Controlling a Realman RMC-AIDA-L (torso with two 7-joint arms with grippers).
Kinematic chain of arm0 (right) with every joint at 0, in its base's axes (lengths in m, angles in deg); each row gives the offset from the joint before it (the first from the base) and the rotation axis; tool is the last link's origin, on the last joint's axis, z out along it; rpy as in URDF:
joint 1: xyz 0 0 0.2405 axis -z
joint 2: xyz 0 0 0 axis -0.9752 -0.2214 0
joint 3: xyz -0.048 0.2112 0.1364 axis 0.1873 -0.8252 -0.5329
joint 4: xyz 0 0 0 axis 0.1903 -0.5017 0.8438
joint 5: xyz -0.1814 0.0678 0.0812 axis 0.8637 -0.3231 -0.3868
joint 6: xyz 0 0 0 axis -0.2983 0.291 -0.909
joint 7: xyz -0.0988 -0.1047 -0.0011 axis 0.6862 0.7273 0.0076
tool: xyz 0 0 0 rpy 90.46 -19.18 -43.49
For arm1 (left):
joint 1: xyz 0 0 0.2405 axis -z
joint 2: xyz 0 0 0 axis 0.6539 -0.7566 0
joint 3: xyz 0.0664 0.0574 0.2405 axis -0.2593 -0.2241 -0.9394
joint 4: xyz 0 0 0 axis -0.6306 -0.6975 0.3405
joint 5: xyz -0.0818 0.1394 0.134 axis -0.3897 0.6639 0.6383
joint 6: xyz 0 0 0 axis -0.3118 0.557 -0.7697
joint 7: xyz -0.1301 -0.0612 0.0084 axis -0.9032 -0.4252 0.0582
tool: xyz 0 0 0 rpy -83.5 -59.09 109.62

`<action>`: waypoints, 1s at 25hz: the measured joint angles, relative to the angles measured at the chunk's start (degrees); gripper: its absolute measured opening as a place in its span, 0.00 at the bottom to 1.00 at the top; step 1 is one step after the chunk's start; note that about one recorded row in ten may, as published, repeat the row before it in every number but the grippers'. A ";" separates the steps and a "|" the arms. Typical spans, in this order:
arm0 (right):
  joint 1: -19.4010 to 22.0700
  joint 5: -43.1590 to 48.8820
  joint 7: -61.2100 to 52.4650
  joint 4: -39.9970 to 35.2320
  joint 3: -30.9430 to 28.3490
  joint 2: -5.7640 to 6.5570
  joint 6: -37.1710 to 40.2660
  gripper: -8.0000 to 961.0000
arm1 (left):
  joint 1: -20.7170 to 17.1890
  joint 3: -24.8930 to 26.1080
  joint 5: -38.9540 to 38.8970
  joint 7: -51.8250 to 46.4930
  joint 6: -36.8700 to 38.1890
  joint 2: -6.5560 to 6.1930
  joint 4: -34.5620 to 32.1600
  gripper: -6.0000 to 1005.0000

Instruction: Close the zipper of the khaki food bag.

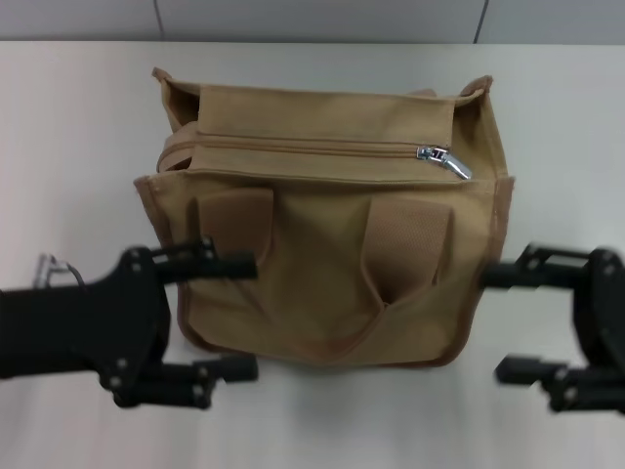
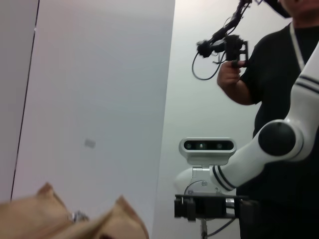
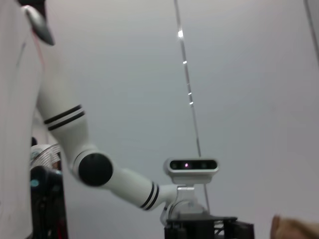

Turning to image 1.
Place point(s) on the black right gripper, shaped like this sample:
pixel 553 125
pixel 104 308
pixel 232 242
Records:
pixel 605 312

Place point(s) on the khaki canvas food bag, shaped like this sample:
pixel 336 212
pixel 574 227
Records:
pixel 317 254

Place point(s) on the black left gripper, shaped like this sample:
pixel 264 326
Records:
pixel 73 327

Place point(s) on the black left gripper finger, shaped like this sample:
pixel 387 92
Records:
pixel 229 266
pixel 229 371

